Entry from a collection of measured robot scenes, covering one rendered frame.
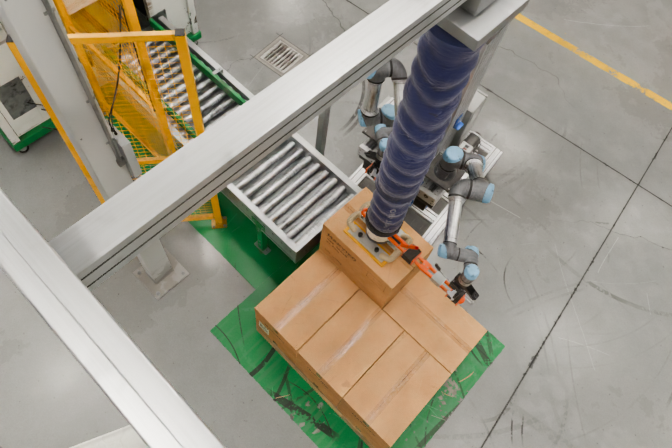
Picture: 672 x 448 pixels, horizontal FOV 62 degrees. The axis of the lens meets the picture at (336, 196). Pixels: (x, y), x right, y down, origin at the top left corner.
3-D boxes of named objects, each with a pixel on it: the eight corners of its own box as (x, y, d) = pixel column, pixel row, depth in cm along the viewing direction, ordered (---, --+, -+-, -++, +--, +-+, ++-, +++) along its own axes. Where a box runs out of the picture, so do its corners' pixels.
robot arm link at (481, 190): (462, 148, 359) (471, 183, 311) (485, 153, 359) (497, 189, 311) (457, 164, 365) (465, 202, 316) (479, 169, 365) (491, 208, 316)
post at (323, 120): (311, 171, 483) (319, 98, 395) (317, 166, 486) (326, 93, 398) (317, 175, 481) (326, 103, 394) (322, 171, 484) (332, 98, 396)
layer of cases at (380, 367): (256, 324, 401) (254, 307, 366) (350, 236, 441) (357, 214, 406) (379, 452, 368) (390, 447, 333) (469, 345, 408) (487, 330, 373)
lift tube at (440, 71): (365, 182, 296) (417, -4, 186) (395, 156, 305) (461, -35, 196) (399, 212, 289) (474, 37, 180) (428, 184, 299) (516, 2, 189)
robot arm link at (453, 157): (440, 153, 365) (446, 142, 354) (460, 158, 365) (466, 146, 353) (438, 169, 360) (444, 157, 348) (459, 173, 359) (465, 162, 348)
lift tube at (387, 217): (357, 220, 335) (387, 115, 244) (381, 197, 344) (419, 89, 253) (384, 244, 329) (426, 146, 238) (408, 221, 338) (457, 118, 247)
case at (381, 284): (318, 248, 390) (322, 223, 355) (358, 213, 406) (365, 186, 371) (381, 309, 373) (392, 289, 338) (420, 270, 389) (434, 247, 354)
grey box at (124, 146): (113, 155, 304) (97, 122, 278) (121, 149, 306) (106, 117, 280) (135, 178, 299) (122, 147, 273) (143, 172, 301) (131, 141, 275)
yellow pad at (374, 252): (342, 231, 354) (343, 228, 349) (353, 221, 358) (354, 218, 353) (381, 268, 344) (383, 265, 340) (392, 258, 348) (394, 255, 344)
